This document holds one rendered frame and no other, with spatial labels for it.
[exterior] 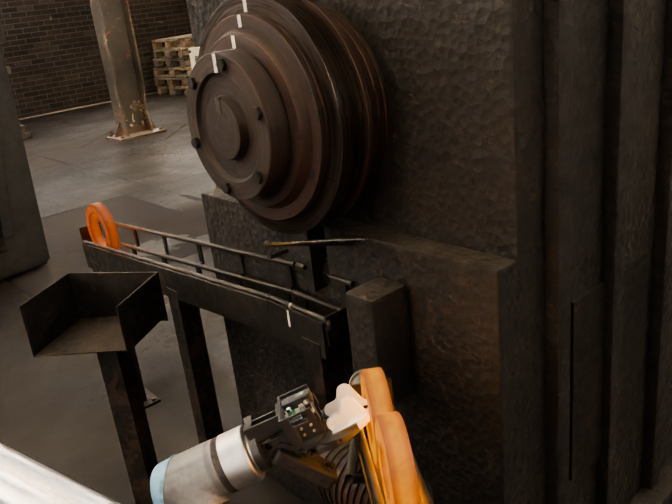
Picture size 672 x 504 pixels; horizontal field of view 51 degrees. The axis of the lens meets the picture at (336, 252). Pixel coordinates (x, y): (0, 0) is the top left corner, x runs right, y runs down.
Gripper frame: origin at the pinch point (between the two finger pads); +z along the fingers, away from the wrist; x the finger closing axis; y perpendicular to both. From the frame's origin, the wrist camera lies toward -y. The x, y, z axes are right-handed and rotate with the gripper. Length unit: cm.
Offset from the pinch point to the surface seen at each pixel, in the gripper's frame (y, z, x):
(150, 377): -47, -89, 154
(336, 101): 41, 15, 27
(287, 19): 56, 13, 35
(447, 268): 6.9, 20.6, 20.6
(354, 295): 6.9, 3.1, 26.8
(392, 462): 5.3, 0.7, -20.6
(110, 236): 16, -65, 129
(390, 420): 7.1, 2.3, -14.8
